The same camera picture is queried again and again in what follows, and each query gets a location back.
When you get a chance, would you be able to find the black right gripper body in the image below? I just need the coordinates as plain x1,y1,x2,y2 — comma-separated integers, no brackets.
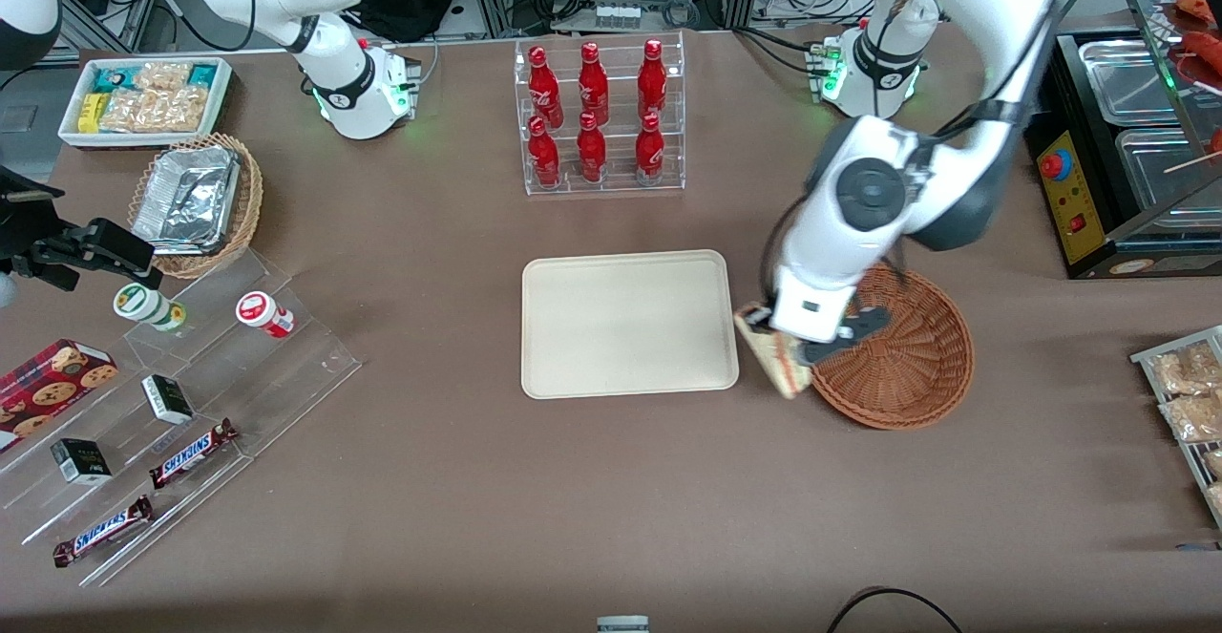
0,166,66,267

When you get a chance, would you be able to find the triangular sandwich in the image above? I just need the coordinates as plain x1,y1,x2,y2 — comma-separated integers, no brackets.
732,303,815,401

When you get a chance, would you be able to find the silver foil tray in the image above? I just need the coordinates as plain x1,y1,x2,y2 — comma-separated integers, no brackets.
131,144,241,258

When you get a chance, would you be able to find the round brown wicker basket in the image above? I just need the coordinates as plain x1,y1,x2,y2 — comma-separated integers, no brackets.
808,264,976,431

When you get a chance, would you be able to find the beige rectangular tray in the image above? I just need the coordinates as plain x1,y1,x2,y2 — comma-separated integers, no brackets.
520,249,741,401

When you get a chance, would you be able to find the light wicker basket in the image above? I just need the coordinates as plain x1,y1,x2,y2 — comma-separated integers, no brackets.
127,132,265,281

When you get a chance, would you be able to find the tray of packaged crackers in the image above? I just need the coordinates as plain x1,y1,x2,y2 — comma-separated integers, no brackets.
1129,325,1222,530

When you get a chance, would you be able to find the green capped white bottle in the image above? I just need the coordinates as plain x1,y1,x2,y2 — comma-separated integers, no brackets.
113,282,188,334

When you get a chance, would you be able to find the red cookie box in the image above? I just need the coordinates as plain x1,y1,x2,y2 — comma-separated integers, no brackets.
0,338,120,454

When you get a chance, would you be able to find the clear rice cracker bag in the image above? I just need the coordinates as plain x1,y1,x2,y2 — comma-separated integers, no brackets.
98,89,159,134
133,61,195,94
153,85,210,134

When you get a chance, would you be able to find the red capped white bottle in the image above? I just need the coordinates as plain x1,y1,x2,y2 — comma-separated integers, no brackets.
235,290,297,340

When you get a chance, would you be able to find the small black carton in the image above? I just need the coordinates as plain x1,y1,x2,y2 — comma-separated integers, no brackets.
140,373,197,427
49,437,114,487

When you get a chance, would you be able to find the white plastic snack bin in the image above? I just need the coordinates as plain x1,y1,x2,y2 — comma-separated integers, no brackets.
57,55,236,150

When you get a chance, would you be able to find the red cola bottle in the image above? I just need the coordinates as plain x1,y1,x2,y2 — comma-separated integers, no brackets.
576,112,608,185
634,113,666,186
637,38,669,121
528,46,565,129
527,116,563,189
578,42,611,127

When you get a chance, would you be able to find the clear acrylic stepped display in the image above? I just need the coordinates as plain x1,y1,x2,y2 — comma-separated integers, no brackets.
0,248,363,589

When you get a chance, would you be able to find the brown Snickers bar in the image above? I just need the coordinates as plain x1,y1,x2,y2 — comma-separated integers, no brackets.
52,495,156,569
147,417,240,491

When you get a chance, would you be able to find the black food warmer machine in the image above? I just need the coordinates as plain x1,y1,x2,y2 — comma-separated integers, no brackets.
1023,0,1222,281

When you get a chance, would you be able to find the clear acrylic bottle rack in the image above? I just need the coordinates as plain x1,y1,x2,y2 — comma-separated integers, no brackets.
514,30,687,198

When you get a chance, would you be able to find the steel warmer pan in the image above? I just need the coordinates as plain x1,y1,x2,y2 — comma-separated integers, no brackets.
1078,37,1181,127
1114,126,1222,217

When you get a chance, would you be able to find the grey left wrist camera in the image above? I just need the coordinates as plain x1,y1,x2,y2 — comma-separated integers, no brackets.
842,307,896,344

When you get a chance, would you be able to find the black table cable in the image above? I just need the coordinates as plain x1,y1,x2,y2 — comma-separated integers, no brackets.
825,586,966,633

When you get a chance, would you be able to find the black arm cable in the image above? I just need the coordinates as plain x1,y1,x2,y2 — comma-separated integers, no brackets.
883,0,1085,142

